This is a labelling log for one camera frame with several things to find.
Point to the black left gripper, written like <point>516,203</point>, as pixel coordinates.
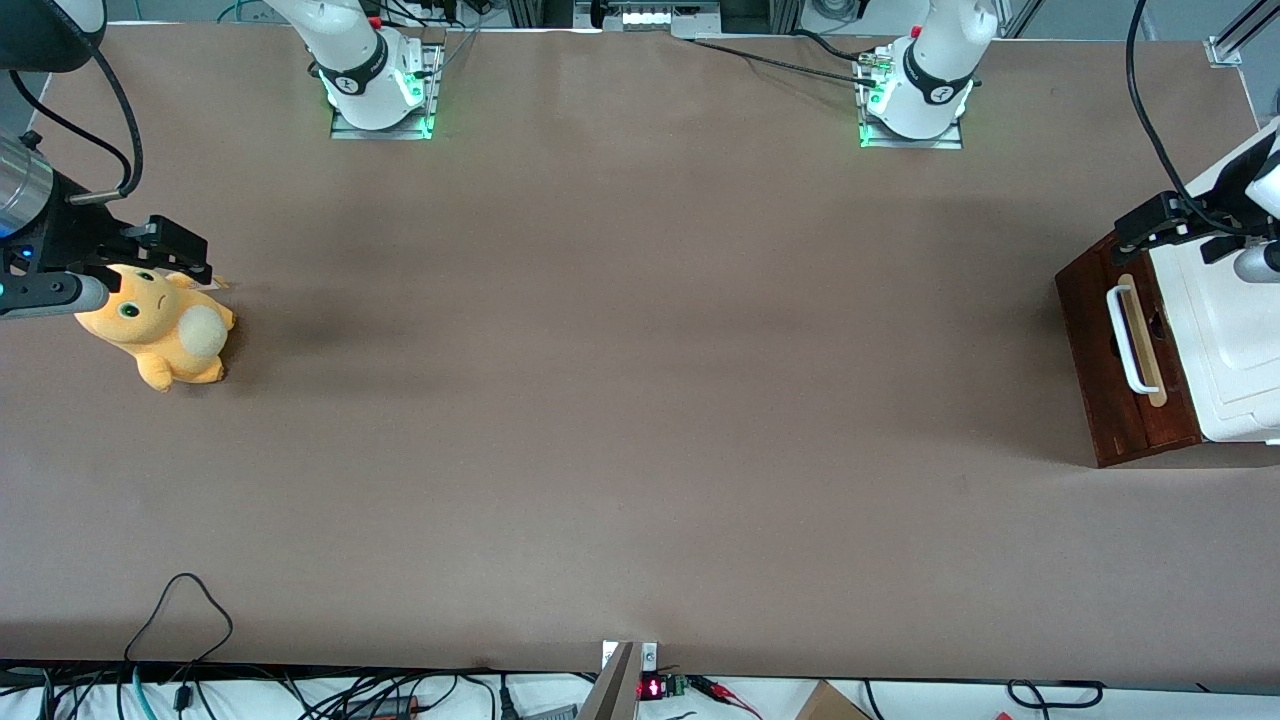
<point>1192,222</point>

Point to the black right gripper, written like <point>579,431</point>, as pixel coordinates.
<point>72,237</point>

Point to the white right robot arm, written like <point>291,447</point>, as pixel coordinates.
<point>350,50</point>

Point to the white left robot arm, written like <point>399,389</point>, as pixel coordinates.
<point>935,70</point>

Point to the orange plush toy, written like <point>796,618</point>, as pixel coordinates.
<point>160,340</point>

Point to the white cabinet door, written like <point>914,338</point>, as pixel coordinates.
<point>1230,340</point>

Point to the dark wood cabinet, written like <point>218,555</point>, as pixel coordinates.
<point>1120,440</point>

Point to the lit device behind table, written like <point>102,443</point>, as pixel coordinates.
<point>650,15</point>

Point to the cardboard box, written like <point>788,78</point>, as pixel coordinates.
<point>830,705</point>

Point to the red digit display module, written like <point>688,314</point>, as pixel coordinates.
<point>655,688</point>

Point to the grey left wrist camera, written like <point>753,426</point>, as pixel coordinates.
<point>1258,264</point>

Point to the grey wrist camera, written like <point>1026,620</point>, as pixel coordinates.
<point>50,295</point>
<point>1258,264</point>

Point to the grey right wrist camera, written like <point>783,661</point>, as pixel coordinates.
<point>50,295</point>

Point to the aluminium profile bracket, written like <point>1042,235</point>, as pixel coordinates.
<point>1235,40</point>

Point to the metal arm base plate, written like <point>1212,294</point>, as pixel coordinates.
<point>950,140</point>
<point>345,128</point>

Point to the camera mount beam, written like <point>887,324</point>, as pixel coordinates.
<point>612,690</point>

